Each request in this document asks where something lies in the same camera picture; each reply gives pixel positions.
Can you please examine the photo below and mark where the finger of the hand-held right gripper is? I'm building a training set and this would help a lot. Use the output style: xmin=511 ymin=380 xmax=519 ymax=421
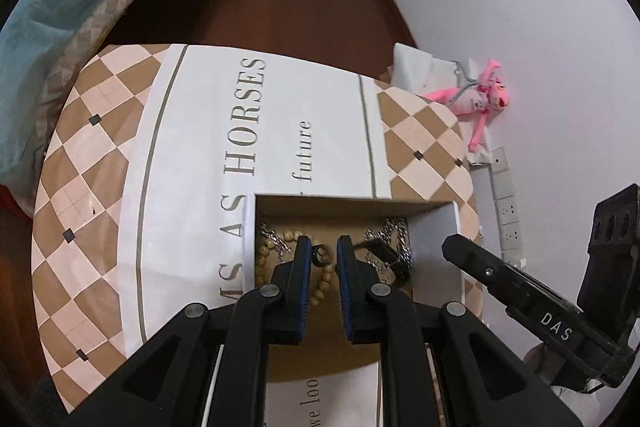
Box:
xmin=441 ymin=234 xmax=583 ymax=345

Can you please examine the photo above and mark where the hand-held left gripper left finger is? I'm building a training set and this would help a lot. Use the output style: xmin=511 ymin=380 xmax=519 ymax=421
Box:
xmin=64 ymin=234 xmax=314 ymax=427

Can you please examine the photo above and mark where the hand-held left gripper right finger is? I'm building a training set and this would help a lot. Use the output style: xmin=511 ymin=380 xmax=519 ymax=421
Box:
xmin=335 ymin=234 xmax=587 ymax=427

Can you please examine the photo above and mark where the wooden bead bracelet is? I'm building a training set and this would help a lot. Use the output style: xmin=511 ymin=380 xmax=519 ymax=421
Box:
xmin=254 ymin=230 xmax=335 ymax=309

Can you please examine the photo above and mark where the cardboard box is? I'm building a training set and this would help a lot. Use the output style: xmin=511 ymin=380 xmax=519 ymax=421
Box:
xmin=242 ymin=192 xmax=469 ymax=383

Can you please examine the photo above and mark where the thin silver chain necklace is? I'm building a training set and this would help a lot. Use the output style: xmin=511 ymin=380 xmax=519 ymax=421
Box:
xmin=259 ymin=222 xmax=293 ymax=254

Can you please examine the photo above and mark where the thick silver chain bracelet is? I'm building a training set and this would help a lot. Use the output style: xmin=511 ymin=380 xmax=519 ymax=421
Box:
xmin=364 ymin=217 xmax=415 ymax=269

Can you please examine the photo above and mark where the pink plush toy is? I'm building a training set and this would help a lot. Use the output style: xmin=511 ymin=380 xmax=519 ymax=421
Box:
xmin=424 ymin=59 xmax=509 ymax=154

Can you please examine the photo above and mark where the checkered tablecloth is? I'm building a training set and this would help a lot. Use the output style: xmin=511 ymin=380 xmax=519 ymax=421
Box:
xmin=31 ymin=43 xmax=485 ymax=427

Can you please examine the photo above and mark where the red bed base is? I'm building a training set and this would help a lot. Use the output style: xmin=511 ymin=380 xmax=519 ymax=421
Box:
xmin=0 ymin=183 xmax=37 ymax=220

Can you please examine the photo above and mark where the row of wall sockets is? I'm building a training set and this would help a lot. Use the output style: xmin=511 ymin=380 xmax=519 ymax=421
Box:
xmin=486 ymin=146 xmax=524 ymax=264

